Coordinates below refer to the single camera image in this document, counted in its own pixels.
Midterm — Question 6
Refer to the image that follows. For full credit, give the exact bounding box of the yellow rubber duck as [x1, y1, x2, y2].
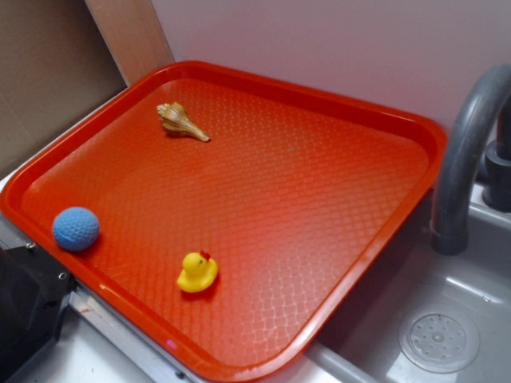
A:
[176, 251, 219, 294]

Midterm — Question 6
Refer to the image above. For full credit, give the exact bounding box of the grey toy sink basin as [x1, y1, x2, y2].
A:
[307, 186, 510, 382]

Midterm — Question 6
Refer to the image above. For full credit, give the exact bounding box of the blue dimpled ball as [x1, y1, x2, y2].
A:
[52, 207, 100, 252]

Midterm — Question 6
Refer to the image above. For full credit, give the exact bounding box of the black box device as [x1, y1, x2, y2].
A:
[1, 243, 73, 382]

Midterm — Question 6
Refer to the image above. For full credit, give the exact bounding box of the beige conch seashell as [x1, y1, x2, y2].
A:
[156, 102, 210, 142]

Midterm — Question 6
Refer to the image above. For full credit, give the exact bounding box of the round sink drain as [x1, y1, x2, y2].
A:
[398, 305, 480, 374]

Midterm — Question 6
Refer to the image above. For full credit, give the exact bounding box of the grey curved faucet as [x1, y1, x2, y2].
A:
[430, 64, 510, 255]

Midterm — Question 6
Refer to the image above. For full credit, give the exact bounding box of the wooden board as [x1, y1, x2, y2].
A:
[85, 0, 175, 86]

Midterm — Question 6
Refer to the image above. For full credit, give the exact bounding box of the red plastic tray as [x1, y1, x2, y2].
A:
[1, 61, 446, 382]

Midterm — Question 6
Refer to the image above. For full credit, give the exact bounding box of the dark grey faucet handle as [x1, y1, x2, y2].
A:
[482, 100, 510, 212]

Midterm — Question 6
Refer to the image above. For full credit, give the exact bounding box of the brown cardboard panel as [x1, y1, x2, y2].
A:
[1, 1, 126, 176]

